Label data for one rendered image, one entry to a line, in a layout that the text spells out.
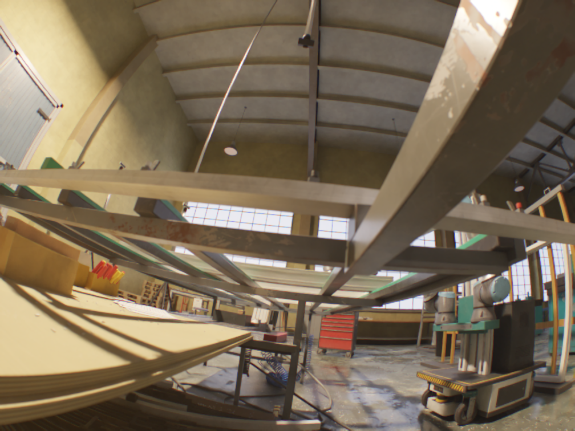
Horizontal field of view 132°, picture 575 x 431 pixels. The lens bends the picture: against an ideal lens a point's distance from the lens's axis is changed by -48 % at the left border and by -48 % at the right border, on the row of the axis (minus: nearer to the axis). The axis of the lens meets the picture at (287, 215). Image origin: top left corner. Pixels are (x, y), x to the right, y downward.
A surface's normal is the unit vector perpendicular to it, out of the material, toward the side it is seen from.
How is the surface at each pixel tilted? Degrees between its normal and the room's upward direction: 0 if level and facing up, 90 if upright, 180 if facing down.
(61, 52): 90
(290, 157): 90
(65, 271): 90
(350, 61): 180
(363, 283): 90
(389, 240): 180
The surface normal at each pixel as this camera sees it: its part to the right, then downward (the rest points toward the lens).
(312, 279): -0.07, -0.40
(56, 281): 0.99, 0.11
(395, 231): -0.13, 0.91
